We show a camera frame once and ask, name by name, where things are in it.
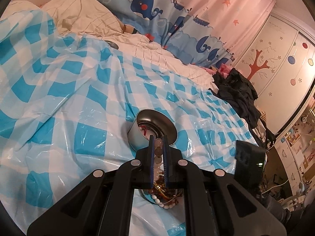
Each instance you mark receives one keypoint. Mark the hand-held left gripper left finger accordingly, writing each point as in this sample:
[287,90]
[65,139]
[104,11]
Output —
[151,157]

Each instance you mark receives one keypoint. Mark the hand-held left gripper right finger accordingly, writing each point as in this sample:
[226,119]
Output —
[166,157]

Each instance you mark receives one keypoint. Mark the round silver metal tin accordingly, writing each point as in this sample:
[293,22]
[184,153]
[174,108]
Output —
[160,120]

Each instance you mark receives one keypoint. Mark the sticker covered cabinet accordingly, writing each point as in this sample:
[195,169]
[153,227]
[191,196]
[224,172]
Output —
[297,147]

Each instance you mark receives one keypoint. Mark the pile of dark clothes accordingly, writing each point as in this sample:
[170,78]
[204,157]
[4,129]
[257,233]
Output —
[236,91]

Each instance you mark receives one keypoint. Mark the blue white checkered plastic sheet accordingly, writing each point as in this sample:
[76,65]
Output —
[73,103]

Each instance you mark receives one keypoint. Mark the pink cloth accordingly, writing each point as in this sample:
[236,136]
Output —
[222,70]

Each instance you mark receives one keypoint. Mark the wardrobe with tree decal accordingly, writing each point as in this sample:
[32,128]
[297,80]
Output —
[275,54]

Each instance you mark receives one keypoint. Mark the small black round object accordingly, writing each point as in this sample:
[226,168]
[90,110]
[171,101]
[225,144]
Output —
[112,44]

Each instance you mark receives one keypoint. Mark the tan and black small object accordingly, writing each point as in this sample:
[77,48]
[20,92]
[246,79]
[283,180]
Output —
[129,29]

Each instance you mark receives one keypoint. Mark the whale print curtain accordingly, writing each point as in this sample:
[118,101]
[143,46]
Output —
[196,2]

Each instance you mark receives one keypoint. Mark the white striped quilt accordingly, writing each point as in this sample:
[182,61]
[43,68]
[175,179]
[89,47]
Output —
[86,12]

